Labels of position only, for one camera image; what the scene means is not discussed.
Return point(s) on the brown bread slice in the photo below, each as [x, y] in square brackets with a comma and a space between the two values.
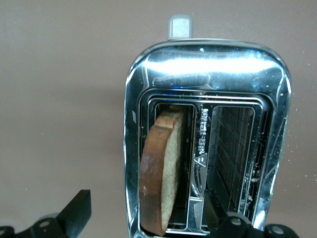
[153, 173]

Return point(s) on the beige chrome toaster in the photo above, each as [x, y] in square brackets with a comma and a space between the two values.
[210, 62]

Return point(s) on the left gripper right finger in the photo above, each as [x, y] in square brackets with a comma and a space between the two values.
[235, 230]

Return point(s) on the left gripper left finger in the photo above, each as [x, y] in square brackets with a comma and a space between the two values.
[49, 229]

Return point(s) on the brown table cover sheet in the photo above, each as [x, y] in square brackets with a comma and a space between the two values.
[62, 99]

